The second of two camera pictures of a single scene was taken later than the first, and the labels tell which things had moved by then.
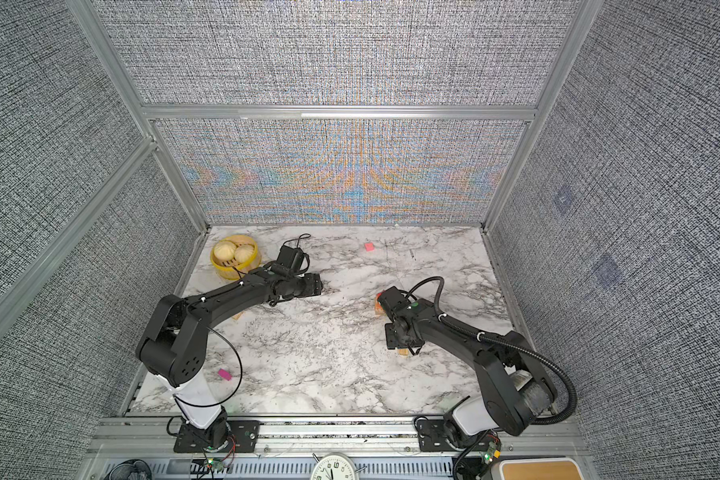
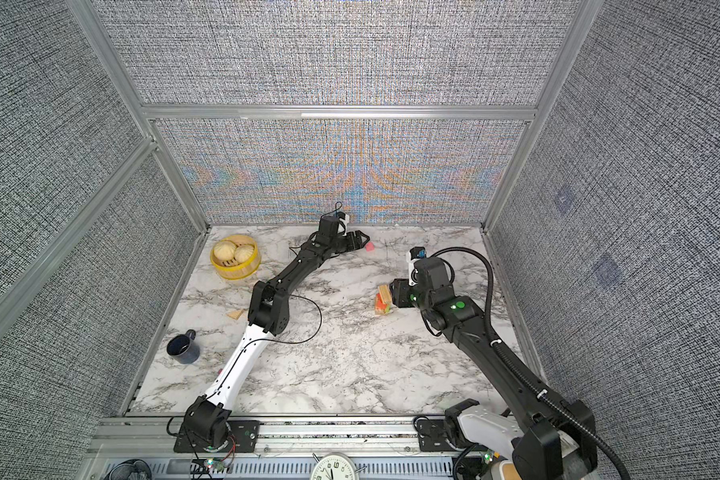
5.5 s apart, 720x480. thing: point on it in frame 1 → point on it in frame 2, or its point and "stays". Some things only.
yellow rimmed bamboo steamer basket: (235, 255) stays
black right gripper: (390, 339) → (401, 291)
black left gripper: (314, 285) → (354, 244)
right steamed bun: (243, 252) stays
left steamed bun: (225, 250) stays
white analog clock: (336, 466) stays
